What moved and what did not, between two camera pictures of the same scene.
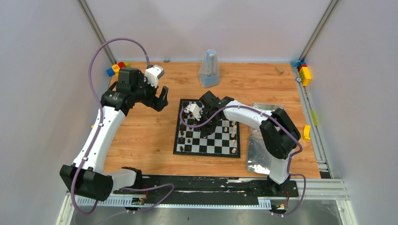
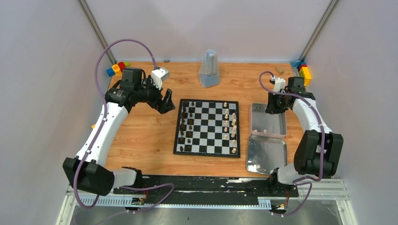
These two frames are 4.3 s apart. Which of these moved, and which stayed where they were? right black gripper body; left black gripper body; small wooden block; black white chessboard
Moved: right black gripper body
Stayed: small wooden block; left black gripper body; black white chessboard
